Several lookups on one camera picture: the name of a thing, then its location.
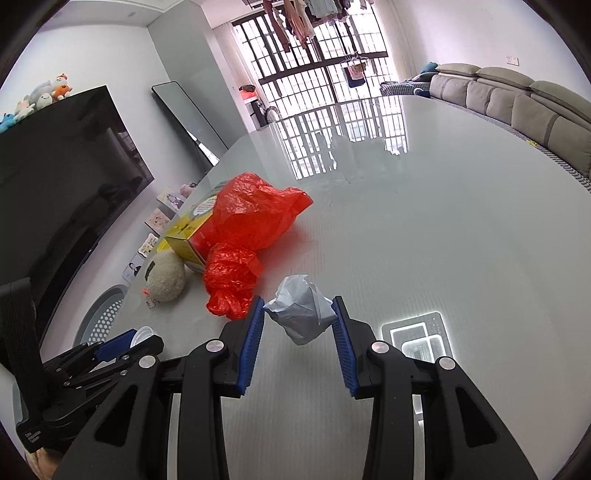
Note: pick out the orange and white plush toy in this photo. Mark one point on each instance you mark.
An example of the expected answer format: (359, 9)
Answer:
(61, 86)

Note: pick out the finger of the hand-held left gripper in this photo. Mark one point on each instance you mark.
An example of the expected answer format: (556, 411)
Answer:
(147, 347)
(115, 346)

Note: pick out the small white plush toy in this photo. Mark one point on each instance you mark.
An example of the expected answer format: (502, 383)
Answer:
(24, 110)

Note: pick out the pale cartoon picture frame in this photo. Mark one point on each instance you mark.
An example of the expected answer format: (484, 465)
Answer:
(157, 220)

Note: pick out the large black television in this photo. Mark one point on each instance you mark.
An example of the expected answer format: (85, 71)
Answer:
(55, 184)

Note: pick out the checked blanket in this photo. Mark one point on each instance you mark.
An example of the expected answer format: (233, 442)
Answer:
(401, 86)

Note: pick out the pink plush toy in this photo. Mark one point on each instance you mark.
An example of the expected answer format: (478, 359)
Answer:
(187, 189)

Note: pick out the yellow cardboard box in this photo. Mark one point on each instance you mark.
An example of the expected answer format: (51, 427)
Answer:
(184, 235)

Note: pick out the small hanging clothes rack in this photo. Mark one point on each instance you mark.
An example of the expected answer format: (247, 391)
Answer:
(355, 74)

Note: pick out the black-framed standing mirror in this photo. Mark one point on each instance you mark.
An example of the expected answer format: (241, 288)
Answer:
(187, 115)

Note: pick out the white round plastic piece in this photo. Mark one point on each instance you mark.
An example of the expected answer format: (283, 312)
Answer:
(143, 333)

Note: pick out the grey shark plush toy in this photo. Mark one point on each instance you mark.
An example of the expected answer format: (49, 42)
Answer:
(40, 94)

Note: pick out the red plastic bag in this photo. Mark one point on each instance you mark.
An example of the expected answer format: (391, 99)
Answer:
(251, 217)

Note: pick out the grey plastic bag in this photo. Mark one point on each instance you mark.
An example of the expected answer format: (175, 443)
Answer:
(302, 314)

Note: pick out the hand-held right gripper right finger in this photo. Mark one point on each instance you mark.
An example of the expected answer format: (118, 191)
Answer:
(344, 353)

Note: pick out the figure photo picture frame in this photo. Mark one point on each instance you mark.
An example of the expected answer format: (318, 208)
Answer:
(171, 198)

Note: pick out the black window grille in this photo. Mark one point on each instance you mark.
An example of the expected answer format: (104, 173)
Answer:
(323, 64)

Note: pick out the grey sectional sofa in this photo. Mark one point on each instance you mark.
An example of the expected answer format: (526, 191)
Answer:
(521, 106)

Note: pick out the beige plush ball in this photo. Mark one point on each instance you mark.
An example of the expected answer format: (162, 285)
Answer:
(166, 277)

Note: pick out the dark blue plush toy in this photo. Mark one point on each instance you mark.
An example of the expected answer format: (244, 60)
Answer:
(429, 67)

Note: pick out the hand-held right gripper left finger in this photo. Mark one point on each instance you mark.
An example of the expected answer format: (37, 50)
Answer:
(251, 344)

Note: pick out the row of hanging laundry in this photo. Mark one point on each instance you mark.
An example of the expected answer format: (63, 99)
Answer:
(300, 18)

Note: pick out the portrait picture frame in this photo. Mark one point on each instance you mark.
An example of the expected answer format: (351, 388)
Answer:
(134, 267)

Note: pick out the person's left forearm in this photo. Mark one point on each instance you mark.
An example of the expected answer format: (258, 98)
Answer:
(41, 464)

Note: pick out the grey perforated laundry basket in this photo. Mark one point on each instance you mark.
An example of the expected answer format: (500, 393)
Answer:
(104, 314)

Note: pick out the comic panel picture frame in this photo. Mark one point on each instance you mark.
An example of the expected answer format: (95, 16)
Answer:
(148, 244)

